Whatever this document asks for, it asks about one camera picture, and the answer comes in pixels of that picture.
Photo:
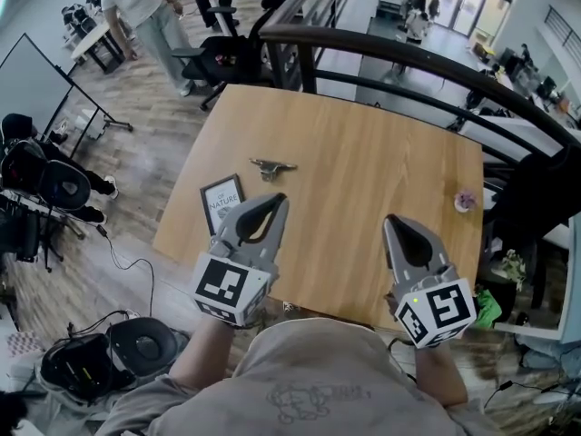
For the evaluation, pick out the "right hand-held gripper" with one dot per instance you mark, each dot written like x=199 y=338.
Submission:
x=436 y=307

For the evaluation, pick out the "black office chair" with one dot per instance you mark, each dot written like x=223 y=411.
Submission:
x=227 y=59

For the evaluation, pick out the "person's left forearm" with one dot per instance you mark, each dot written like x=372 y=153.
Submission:
x=199 y=357

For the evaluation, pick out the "person's beige t-shirt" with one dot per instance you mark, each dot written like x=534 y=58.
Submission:
x=299 y=379

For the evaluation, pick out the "black framed picture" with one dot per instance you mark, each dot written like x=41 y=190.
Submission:
x=222 y=202

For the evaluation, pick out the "small potted purple plant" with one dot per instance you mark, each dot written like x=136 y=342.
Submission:
x=465 y=200

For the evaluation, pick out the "black padded equipment case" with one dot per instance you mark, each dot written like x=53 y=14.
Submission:
x=59 y=182
x=104 y=357

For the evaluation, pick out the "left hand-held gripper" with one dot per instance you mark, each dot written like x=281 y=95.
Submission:
x=227 y=284

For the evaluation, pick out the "white table with black legs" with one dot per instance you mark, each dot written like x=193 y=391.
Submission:
x=93 y=39

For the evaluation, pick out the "leafy potted plant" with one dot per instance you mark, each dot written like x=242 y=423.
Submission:
x=514 y=266

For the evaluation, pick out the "whiteboard on black stand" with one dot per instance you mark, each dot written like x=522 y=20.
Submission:
x=32 y=84

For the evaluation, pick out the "green bag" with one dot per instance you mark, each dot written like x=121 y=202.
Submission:
x=489 y=309

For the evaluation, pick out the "person's right forearm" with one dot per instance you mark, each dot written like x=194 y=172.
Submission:
x=438 y=375

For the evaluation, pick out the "black railing with wooden handrail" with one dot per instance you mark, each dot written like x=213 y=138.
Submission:
x=408 y=55

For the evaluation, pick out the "glass double door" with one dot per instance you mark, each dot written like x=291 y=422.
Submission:
x=463 y=2

